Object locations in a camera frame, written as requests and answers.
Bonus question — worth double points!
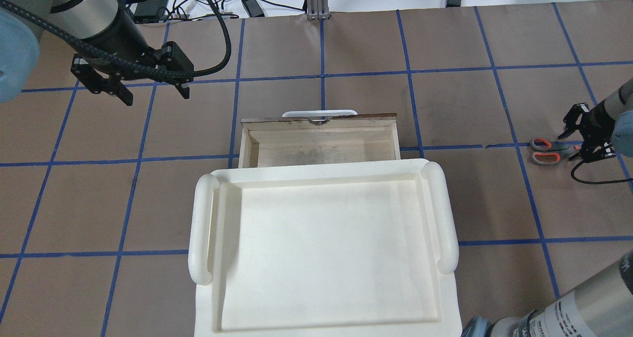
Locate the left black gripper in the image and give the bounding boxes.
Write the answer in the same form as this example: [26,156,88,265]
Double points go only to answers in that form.
[70,41,194,105]

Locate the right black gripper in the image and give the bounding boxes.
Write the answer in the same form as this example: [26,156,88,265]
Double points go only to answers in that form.
[559,104,619,163]

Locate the orange grey scissors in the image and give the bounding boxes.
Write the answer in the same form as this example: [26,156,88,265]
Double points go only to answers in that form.
[529,137,581,166]

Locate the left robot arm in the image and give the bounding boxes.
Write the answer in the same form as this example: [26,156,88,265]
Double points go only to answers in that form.
[0,0,194,105]

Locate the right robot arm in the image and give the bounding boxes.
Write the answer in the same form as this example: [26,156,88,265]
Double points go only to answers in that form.
[461,80,633,337]

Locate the wooden drawer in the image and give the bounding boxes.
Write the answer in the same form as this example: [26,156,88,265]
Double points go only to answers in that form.
[238,113,401,168]

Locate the white plastic tray box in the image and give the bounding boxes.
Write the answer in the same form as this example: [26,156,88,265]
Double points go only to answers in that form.
[188,158,462,337]

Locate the black braided cable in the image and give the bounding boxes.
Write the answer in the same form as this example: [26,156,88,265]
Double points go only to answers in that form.
[0,0,233,78]

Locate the white drawer handle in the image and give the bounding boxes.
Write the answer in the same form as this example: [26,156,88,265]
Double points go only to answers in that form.
[282,109,358,118]

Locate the aluminium frame post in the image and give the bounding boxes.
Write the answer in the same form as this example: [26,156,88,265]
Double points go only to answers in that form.
[305,0,331,21]

